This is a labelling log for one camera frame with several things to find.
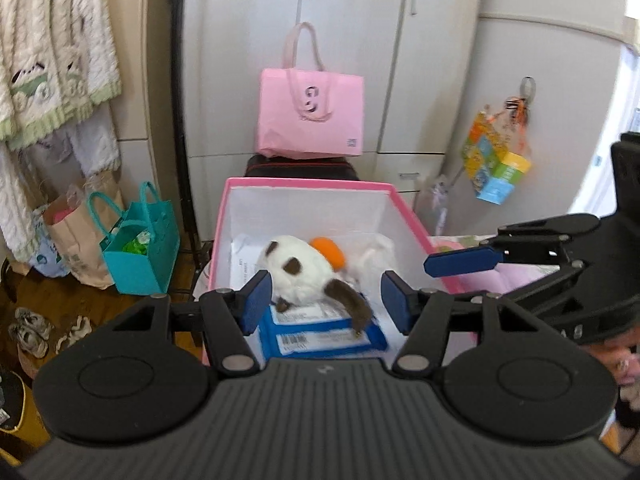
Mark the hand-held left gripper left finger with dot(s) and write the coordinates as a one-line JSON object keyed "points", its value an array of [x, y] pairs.
{"points": [[255, 302]]}

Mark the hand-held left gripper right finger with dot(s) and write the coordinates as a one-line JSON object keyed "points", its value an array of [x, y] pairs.
{"points": [[397, 305]]}

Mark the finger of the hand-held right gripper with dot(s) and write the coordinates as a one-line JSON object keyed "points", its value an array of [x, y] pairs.
{"points": [[460, 262], [550, 290]]}

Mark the small white blue wipes pack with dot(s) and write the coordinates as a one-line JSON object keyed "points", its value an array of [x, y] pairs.
{"points": [[310, 316]]}

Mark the white brown panda plush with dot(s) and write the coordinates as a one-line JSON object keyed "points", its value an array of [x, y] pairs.
{"points": [[305, 270]]}

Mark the large blue wet wipes pack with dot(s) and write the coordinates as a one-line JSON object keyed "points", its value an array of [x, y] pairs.
{"points": [[320, 342]]}

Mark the orange ball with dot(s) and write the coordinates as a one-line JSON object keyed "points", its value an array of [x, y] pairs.
{"points": [[330, 252]]}

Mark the pink cardboard box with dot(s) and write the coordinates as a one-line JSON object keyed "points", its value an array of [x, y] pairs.
{"points": [[300, 210]]}

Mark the person's right hand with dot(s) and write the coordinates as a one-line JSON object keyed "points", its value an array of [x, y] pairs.
{"points": [[620, 360]]}

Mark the white paper sheet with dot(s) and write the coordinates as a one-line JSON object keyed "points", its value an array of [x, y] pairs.
{"points": [[245, 260]]}

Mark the clear plastic bag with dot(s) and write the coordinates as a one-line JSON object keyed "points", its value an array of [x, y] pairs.
{"points": [[439, 200]]}

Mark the white door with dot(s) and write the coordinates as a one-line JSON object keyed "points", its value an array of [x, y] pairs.
{"points": [[595, 185]]}

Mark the colourful gift bag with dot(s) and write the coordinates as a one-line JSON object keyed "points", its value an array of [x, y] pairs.
{"points": [[492, 170]]}

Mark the teal plastic tote bag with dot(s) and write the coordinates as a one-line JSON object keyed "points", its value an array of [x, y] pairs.
{"points": [[145, 265]]}

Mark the green item in bag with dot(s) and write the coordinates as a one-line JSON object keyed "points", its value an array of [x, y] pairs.
{"points": [[136, 245]]}

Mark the black suitcase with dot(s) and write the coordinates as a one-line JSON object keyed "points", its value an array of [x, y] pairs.
{"points": [[300, 169]]}

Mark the beige slipper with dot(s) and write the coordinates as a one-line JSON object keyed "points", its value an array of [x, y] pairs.
{"points": [[74, 332]]}

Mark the pink tote bag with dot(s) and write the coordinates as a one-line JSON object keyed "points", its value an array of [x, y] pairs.
{"points": [[310, 125]]}

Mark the brown paper bag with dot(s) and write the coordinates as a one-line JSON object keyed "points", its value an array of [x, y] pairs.
{"points": [[75, 250]]}

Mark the blue white plastic bag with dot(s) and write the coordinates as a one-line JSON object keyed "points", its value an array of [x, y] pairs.
{"points": [[45, 260]]}

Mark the white sneaker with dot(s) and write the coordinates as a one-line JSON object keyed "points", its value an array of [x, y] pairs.
{"points": [[27, 342], [35, 320]]}

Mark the white fluffy robe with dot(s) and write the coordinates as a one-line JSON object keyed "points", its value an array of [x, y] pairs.
{"points": [[95, 140]]}

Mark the grey wardrobe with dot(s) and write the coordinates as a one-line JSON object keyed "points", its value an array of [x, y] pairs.
{"points": [[350, 35]]}

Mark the beige wooden board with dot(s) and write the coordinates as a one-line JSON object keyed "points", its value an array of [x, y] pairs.
{"points": [[145, 60]]}

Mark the fluffy white green cardigan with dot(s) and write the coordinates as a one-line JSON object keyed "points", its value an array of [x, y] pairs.
{"points": [[50, 35]]}

